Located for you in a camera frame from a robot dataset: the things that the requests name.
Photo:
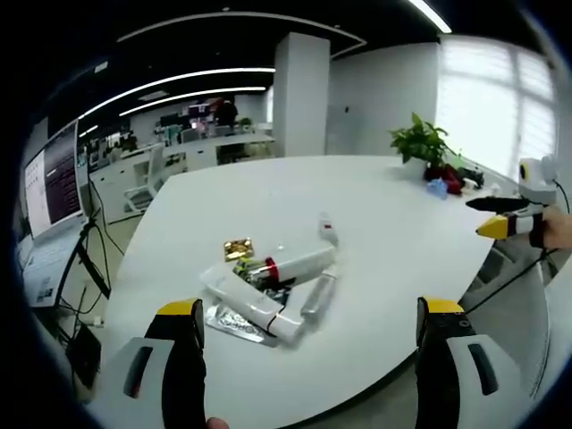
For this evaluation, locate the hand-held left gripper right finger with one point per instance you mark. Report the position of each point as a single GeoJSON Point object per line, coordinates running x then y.
{"type": "Point", "coordinates": [465, 357]}

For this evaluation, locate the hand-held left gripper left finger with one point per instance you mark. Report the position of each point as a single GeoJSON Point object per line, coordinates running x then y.
{"type": "Point", "coordinates": [147, 357]}

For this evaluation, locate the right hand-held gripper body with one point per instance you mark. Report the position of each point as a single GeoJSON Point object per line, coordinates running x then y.
{"type": "Point", "coordinates": [538, 181]}

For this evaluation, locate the silver skincare sachet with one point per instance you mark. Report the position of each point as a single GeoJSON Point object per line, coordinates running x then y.
{"type": "Point", "coordinates": [230, 324]}

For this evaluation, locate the green printed skincare packet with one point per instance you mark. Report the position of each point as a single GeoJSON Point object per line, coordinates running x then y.
{"type": "Point", "coordinates": [245, 268]}

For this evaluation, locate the clear skincare bottle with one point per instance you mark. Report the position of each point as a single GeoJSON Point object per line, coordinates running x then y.
{"type": "Point", "coordinates": [319, 295]}

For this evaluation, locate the small white red-label skincare tube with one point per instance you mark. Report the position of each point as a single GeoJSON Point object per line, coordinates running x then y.
{"type": "Point", "coordinates": [327, 230]}

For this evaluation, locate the large white red-banded skincare bottle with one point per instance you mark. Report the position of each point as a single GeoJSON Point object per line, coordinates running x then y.
{"type": "Point", "coordinates": [301, 266]}

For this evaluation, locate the person's right hand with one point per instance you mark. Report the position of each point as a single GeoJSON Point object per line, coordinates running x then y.
{"type": "Point", "coordinates": [558, 230]}

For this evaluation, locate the person's left hand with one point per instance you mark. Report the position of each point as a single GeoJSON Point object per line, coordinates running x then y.
{"type": "Point", "coordinates": [218, 423]}

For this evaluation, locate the black object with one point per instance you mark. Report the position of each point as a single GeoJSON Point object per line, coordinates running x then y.
{"type": "Point", "coordinates": [473, 178]}

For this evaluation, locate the red object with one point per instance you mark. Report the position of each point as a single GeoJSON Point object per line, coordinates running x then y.
{"type": "Point", "coordinates": [451, 176]}

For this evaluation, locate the blue cloth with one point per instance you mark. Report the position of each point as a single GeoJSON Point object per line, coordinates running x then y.
{"type": "Point", "coordinates": [437, 187]}

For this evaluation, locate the black box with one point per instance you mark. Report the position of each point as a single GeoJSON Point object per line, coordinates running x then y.
{"type": "Point", "coordinates": [84, 355]}

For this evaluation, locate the potted green plant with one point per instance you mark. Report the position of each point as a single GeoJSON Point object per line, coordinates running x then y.
{"type": "Point", "coordinates": [422, 143]}

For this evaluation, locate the black monitor stand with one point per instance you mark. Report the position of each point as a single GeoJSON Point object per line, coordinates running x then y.
{"type": "Point", "coordinates": [91, 263]}

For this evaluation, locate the white laptop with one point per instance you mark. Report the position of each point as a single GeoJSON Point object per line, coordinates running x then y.
{"type": "Point", "coordinates": [44, 263]}

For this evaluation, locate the white office chair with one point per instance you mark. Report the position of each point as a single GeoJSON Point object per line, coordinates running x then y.
{"type": "Point", "coordinates": [147, 179]}

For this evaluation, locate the computer monitor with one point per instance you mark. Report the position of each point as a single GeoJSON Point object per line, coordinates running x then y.
{"type": "Point", "coordinates": [56, 179]}

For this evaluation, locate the white office desk row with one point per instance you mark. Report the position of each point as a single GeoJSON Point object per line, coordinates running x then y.
{"type": "Point", "coordinates": [223, 149]}

